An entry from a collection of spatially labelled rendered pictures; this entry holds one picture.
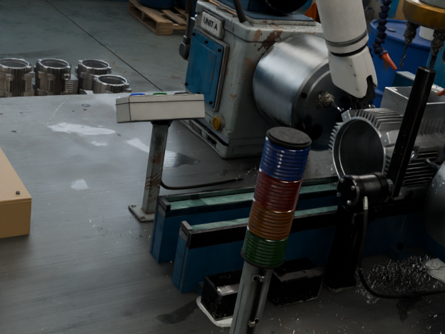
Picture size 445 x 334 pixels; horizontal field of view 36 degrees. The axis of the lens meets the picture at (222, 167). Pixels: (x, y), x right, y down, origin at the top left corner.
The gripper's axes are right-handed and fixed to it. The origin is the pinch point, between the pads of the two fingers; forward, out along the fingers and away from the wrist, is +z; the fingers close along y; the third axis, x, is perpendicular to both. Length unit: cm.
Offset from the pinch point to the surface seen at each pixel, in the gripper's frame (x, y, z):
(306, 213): -24.2, 10.5, 7.1
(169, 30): 102, -434, 180
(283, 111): -8.8, -18.7, 4.9
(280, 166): -38, 38, -32
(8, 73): -48, -246, 63
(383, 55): 12.0, -5.9, -3.7
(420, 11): 13.0, 6.9, -18.0
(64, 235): -66, -11, -4
